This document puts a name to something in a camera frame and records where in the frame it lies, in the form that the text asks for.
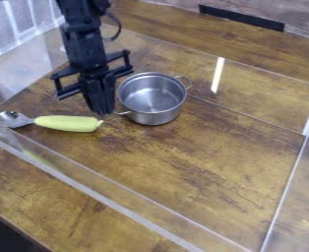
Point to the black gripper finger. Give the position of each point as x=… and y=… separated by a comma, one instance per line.
x=108, y=87
x=92, y=90

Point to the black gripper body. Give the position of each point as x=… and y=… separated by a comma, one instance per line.
x=88, y=61

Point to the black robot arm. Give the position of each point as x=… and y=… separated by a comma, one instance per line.
x=83, y=17

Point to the small steel pot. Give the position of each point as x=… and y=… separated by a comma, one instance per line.
x=151, y=97

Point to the clear acrylic enclosure wall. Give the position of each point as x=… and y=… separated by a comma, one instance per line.
x=212, y=183

